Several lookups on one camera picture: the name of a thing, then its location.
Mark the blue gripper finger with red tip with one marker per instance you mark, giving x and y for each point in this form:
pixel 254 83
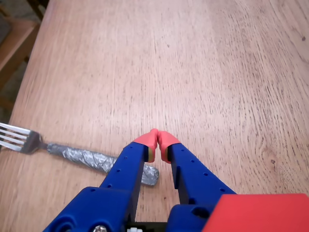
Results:
pixel 193 174
pixel 116 174

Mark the light wooden chair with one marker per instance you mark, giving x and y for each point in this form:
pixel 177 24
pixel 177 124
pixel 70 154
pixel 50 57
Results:
pixel 17 46

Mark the red camera mount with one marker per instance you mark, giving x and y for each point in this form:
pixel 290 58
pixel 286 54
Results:
pixel 260 215

